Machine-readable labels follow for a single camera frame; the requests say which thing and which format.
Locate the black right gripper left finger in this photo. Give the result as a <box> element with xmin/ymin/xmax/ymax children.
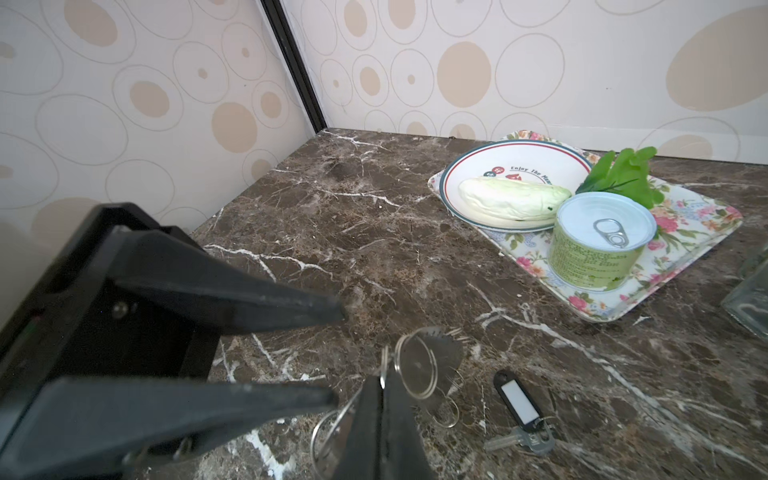
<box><xmin>332</xmin><ymin>376</ymin><xmax>383</xmax><ymax>480</ymax></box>

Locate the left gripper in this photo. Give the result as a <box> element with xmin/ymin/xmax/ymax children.
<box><xmin>1</xmin><ymin>203</ymin><xmax>345</xmax><ymax>479</ymax></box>

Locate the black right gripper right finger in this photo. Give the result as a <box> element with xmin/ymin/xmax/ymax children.
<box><xmin>381</xmin><ymin>367</ymin><xmax>435</xmax><ymax>480</ymax></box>

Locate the metal key organizer plate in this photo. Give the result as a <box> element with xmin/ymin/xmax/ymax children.
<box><xmin>310</xmin><ymin>326</ymin><xmax>464</xmax><ymax>479</ymax></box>

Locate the pale cabbage piece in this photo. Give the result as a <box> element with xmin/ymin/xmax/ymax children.
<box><xmin>458</xmin><ymin>177</ymin><xmax>572</xmax><ymax>222</ymax></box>

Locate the green tin can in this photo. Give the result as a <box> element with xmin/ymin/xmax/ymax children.
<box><xmin>548</xmin><ymin>192</ymin><xmax>657</xmax><ymax>291</ymax></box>

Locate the white plate with rim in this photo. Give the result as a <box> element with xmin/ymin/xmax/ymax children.
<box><xmin>431</xmin><ymin>140</ymin><xmax>592</xmax><ymax>233</ymax></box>

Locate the green leaf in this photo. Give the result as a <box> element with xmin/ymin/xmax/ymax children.
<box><xmin>576</xmin><ymin>146</ymin><xmax>664</xmax><ymax>210</ymax></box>

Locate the empty glass shaker silver lid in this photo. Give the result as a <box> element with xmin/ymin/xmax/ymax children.
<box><xmin>721</xmin><ymin>244</ymin><xmax>767</xmax><ymax>341</ymax></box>

